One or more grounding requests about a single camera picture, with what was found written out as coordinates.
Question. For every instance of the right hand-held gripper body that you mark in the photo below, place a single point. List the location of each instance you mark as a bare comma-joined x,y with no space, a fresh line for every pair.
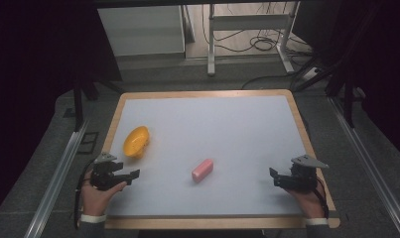
301,177

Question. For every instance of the yellow plastic soap dish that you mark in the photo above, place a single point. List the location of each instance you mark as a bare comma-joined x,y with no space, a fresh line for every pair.
136,142

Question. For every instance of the black metal stand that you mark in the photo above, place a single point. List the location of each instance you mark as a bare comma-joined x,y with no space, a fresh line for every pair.
77,105
348,102

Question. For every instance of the aluminium rail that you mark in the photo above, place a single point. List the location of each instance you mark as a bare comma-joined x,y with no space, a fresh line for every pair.
369,165
55,185

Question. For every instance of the white metal desk frame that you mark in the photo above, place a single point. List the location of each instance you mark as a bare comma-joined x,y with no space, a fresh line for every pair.
211,46

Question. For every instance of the person's right hand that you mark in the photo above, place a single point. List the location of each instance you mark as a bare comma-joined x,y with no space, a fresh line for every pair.
308,203

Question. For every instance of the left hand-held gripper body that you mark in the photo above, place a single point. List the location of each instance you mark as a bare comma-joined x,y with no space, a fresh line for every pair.
103,173

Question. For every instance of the person's left hand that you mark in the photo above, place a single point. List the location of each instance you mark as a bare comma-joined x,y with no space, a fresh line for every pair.
95,200

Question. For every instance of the white cabinet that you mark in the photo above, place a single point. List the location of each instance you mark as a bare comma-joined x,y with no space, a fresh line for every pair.
141,29

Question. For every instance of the black curtain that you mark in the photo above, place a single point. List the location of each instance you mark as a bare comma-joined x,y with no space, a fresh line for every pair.
379,66
32,66

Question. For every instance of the white power strip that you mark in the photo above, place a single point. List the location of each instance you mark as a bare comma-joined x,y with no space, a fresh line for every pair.
310,74

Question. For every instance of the white board with wooden frame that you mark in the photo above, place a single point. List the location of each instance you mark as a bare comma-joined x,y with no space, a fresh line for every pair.
214,132

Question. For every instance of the black square floor frame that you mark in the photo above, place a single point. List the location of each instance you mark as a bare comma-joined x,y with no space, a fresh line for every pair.
87,142

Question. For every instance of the pink soap bar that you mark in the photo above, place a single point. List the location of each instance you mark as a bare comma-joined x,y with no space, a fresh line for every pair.
202,170

